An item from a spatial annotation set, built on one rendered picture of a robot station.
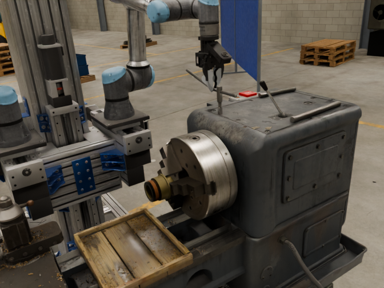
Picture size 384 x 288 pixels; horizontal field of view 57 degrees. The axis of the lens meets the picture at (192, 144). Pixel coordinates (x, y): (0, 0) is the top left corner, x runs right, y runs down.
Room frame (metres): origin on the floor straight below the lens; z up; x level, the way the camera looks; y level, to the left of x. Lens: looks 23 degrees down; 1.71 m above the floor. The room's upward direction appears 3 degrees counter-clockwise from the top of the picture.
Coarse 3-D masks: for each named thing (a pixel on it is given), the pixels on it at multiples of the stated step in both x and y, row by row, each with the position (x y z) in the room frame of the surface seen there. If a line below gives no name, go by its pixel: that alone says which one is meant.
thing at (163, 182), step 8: (160, 176) 1.11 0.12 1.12; (168, 176) 1.13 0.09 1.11; (144, 184) 1.10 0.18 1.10; (152, 184) 1.07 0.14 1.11; (160, 184) 1.07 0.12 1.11; (168, 184) 1.08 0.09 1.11; (152, 192) 1.05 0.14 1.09; (160, 192) 1.06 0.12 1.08; (168, 192) 1.07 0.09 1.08; (152, 200) 1.06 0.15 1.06; (160, 200) 1.07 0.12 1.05
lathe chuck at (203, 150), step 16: (176, 144) 1.19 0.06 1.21; (192, 144) 1.12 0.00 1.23; (208, 144) 1.13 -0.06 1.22; (192, 160) 1.10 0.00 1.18; (208, 160) 1.07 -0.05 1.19; (176, 176) 1.20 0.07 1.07; (192, 176) 1.10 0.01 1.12; (208, 176) 1.04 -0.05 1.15; (224, 176) 1.06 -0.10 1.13; (224, 192) 1.05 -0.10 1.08; (192, 208) 1.11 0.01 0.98; (208, 208) 1.03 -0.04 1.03; (224, 208) 1.09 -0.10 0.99
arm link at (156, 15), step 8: (112, 0) 1.60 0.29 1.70; (120, 0) 1.55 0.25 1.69; (128, 0) 1.50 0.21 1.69; (136, 0) 1.46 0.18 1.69; (144, 0) 1.43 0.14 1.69; (152, 0) 1.40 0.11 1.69; (160, 0) 1.38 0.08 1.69; (168, 0) 1.39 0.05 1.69; (176, 0) 1.41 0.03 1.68; (136, 8) 1.47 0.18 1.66; (144, 8) 1.42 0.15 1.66; (152, 8) 1.35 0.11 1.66; (160, 8) 1.34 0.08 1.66; (168, 8) 1.35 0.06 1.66; (176, 8) 1.38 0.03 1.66; (152, 16) 1.36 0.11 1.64; (160, 16) 1.34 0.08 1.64; (168, 16) 1.36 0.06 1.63; (176, 16) 1.39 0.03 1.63
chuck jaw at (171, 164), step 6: (168, 144) 1.24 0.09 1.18; (162, 150) 1.19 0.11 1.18; (168, 150) 1.19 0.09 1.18; (174, 150) 1.20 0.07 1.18; (162, 156) 1.20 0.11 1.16; (168, 156) 1.17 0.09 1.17; (174, 156) 1.18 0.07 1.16; (162, 162) 1.16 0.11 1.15; (168, 162) 1.16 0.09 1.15; (174, 162) 1.17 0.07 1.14; (162, 168) 1.14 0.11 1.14; (168, 168) 1.14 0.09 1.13; (174, 168) 1.15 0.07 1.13; (180, 168) 1.16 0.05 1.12; (168, 174) 1.13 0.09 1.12
